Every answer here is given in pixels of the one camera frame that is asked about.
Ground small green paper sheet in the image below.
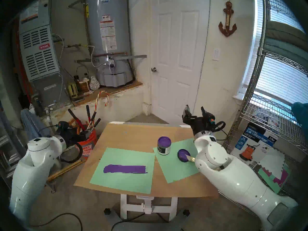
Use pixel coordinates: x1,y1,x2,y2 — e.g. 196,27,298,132
153,137,200,184

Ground grey bryant furnace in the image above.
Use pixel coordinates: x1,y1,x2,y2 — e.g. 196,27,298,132
19,0,71,106

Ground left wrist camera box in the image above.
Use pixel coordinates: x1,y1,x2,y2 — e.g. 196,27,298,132
56,121,71,135

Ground brown anchor wall decoration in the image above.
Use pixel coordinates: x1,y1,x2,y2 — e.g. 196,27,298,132
218,0,237,37

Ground large green paper sheet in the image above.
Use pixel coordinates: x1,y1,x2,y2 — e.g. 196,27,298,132
90,148,155,194

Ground striped candy cane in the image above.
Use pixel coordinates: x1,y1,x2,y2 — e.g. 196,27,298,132
95,90,110,113

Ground white panel door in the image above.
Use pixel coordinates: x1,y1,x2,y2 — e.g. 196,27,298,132
150,0,210,125

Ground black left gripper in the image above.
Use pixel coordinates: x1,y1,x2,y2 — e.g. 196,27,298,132
64,128,91,145

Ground utility pump box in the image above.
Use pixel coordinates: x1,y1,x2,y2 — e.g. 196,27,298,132
230,123,279,169

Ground grey green cushion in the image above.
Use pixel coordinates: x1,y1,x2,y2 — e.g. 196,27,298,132
266,21,307,44
263,37,308,74

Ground teal cloth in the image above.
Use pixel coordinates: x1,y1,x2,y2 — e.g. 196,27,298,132
291,102,308,133

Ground black table cable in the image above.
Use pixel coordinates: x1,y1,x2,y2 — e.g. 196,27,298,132
112,212,145,231

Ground grey water heater tank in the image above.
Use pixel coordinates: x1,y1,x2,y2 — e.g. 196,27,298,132
85,0,134,87

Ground brown wooden ledge board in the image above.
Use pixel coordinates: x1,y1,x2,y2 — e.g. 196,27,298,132
71,81,143,107

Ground grey metal heater strap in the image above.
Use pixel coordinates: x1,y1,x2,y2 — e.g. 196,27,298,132
74,55,147,63

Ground blue cloth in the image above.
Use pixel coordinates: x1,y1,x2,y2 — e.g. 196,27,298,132
20,109,51,141

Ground purple paint jar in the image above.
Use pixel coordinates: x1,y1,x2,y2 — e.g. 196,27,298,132
157,136,172,155

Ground orange plastic bucket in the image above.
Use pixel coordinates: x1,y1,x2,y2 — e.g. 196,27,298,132
77,129,98,159

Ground white scalloped paper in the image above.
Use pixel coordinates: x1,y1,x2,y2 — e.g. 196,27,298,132
259,148,285,178

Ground orange vertical pipe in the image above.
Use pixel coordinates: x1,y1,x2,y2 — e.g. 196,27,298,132
13,19,32,103

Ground foil wrapped object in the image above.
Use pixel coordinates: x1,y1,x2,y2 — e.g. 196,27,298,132
89,76,100,90

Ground white grey table frame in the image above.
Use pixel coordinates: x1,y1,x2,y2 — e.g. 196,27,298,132
103,122,196,231

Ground white window blinds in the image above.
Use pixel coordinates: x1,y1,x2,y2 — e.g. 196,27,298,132
243,0,308,106

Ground brown floor cable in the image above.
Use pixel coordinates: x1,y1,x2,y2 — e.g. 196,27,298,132
31,212,83,231

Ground wicker basket with handle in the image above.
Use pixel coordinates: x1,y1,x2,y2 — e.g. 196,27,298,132
76,66,90,91

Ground light wood slat piece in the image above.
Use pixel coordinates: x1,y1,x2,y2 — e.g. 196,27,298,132
103,165,148,174

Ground wooden floor sticks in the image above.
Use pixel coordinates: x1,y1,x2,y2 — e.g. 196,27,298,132
47,160,84,181

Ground purple jar lid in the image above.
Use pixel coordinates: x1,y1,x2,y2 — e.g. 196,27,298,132
177,149,191,163

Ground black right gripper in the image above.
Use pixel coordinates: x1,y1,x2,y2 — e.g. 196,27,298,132
182,105,217,138

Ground red black bolt cutter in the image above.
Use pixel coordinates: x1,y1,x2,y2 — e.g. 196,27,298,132
68,109,86,132

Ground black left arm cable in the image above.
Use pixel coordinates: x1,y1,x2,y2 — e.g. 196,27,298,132
60,141,83,163

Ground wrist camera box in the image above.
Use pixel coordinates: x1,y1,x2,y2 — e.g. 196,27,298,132
56,121,71,135
207,113,226,134

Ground magenta craft paper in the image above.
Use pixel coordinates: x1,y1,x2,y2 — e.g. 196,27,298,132
262,168,289,186

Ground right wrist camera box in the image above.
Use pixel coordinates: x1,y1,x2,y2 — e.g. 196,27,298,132
207,113,226,134

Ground green craft paper scrap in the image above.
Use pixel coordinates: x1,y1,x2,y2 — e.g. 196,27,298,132
258,167,291,194

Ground chrome wire shelf rack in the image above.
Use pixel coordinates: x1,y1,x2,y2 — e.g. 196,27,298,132
217,0,308,230

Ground aluminium ladder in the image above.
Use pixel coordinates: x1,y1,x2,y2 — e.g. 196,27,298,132
0,101,27,185

